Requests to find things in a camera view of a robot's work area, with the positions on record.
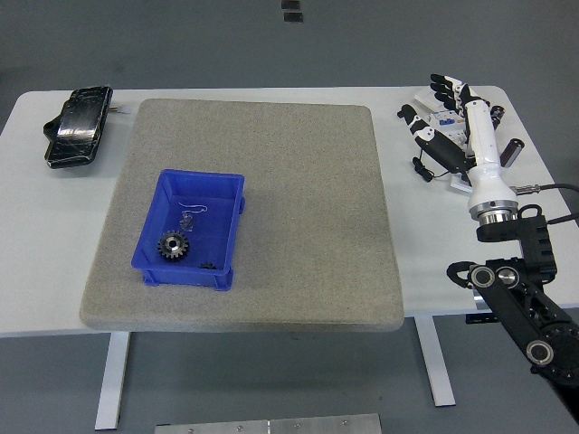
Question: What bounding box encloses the white wall switch panel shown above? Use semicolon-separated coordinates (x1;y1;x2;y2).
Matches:
413;88;443;112

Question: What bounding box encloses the black adapter cord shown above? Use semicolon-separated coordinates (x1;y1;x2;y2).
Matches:
411;147;459;184

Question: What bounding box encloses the white circuit breaker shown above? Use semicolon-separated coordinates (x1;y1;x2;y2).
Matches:
424;109;470;146

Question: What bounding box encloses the grey metal plate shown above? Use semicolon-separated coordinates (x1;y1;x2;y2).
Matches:
154;412;383;434

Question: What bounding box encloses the small clear bagged metal part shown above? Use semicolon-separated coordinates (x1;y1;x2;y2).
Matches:
176;202;209;231

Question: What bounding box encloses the blue plastic box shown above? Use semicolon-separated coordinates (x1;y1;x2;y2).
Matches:
130;168;248;290

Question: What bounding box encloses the large black gear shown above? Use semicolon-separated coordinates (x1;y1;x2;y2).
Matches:
157;229;192;262

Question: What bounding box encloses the white table leg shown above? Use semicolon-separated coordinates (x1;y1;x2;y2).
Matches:
93;332;132;430
413;316;457;407

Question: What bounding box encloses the black plastic device case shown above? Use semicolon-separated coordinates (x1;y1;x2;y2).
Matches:
43;84;114;171

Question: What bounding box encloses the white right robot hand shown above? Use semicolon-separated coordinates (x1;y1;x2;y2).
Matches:
396;73;517;219

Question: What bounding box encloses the grey-brown table mat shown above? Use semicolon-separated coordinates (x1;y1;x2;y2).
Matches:
79;98;406;334

